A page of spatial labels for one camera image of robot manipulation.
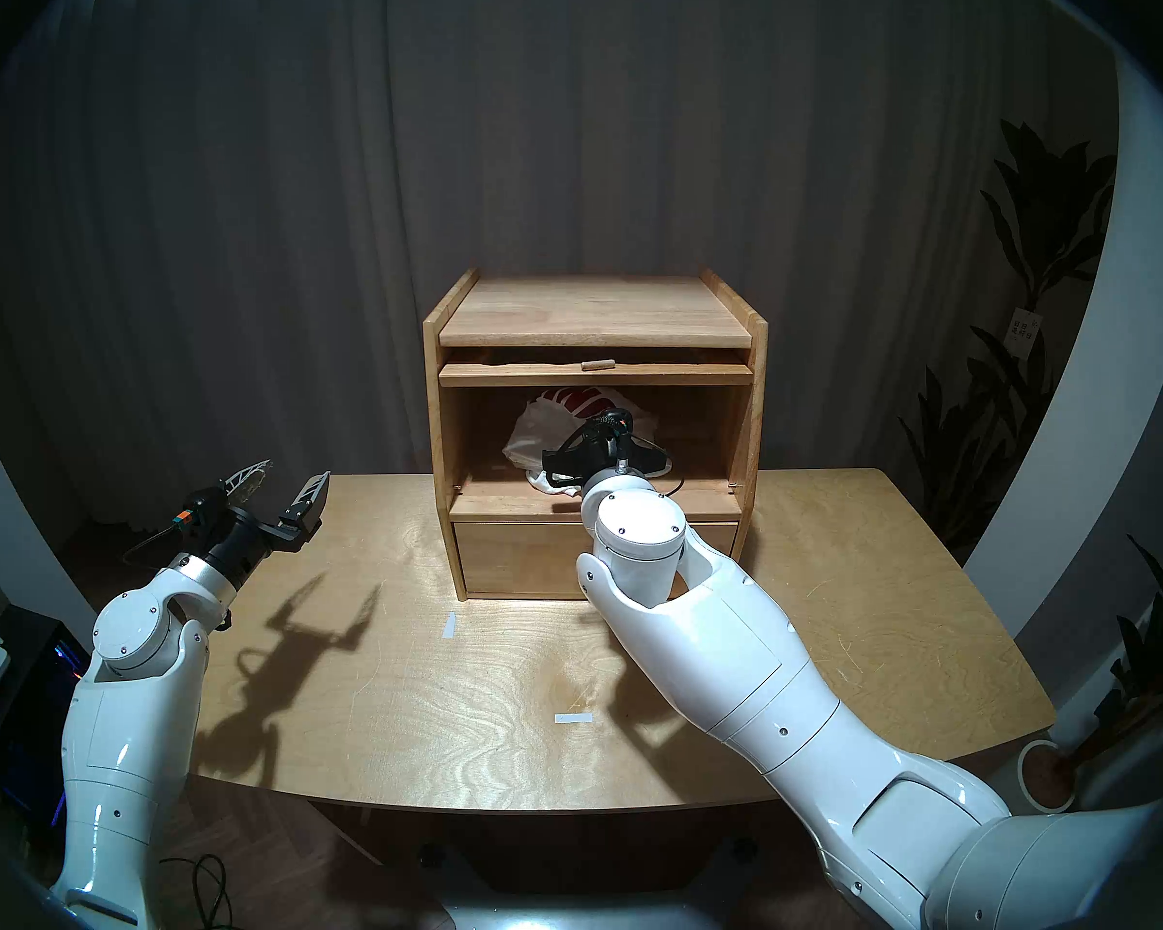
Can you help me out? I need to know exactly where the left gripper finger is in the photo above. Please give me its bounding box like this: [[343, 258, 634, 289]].
[[223, 461, 274, 508], [276, 473, 332, 554]]

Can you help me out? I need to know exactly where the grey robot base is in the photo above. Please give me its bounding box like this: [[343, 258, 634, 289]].
[[417, 841, 767, 930]]

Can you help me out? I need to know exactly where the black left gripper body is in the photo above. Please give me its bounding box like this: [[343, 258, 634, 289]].
[[208, 510, 288, 590]]

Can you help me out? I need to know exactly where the black floor cable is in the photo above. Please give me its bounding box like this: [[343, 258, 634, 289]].
[[160, 855, 238, 930]]

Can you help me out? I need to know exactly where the black computer case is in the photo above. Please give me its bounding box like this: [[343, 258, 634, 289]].
[[0, 604, 93, 822]]

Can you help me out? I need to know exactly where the wooden cabinet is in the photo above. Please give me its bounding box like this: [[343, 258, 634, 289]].
[[423, 267, 769, 602]]

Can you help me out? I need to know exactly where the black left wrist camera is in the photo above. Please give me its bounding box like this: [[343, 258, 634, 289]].
[[176, 489, 232, 542]]

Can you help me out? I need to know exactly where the grey curtain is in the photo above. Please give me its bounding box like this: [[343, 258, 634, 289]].
[[0, 0, 1116, 551]]

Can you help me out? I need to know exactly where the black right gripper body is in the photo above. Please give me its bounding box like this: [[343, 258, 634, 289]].
[[581, 434, 641, 479]]

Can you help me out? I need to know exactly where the tall dark leafy plant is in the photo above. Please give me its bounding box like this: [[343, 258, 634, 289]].
[[906, 119, 1120, 551]]

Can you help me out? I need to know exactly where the white shirt red print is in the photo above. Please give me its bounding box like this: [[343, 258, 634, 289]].
[[502, 386, 675, 498]]

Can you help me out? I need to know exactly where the wooden flap door with knob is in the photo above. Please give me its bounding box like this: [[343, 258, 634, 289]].
[[438, 356, 755, 388]]

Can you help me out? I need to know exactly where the wooden drawer with knob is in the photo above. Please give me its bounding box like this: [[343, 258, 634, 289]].
[[453, 519, 740, 600]]

